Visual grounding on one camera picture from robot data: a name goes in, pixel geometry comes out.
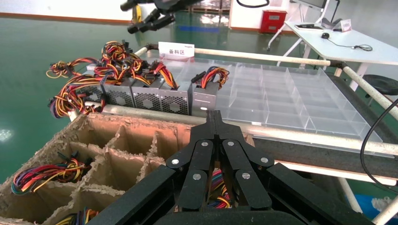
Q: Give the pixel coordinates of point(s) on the yellow floor post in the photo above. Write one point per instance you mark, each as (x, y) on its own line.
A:
(136, 15)

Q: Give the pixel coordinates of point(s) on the white rack leg pipe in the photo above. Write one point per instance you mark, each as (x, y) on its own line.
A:
(73, 115)
(346, 195)
(385, 214)

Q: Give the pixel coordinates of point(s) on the computer monitor with stand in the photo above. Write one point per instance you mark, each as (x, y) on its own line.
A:
(311, 3)

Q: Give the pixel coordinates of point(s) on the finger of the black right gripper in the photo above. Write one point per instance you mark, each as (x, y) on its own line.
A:
(135, 4)
(155, 21)

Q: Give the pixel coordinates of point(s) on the black flat tablet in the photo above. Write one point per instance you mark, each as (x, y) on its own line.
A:
(307, 26)

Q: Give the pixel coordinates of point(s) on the small white desk card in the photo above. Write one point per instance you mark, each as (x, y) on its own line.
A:
(345, 25)

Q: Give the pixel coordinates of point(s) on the blue plastic bag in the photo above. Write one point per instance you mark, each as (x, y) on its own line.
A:
(363, 208)

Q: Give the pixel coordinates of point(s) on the clear acrylic divider tray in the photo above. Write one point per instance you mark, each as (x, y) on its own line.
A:
(280, 102)

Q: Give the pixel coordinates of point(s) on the white rack rail pipe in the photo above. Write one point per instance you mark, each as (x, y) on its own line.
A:
(326, 172)

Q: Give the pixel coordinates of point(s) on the white printed sign card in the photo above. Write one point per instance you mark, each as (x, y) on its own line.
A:
(176, 51)

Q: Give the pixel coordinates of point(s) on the black round stool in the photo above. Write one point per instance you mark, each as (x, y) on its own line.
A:
(382, 84)

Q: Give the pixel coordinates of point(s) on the red metal cabinet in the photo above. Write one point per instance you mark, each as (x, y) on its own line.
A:
(273, 21)

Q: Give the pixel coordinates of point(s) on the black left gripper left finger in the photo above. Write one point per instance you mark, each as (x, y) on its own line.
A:
(192, 177)

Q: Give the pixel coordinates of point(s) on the cardboard box with dividers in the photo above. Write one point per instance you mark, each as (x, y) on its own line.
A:
(102, 136)

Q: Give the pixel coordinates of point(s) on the white office table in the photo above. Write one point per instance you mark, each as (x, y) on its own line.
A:
(342, 51)

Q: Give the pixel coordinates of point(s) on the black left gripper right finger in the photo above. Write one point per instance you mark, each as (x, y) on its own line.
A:
(252, 183)

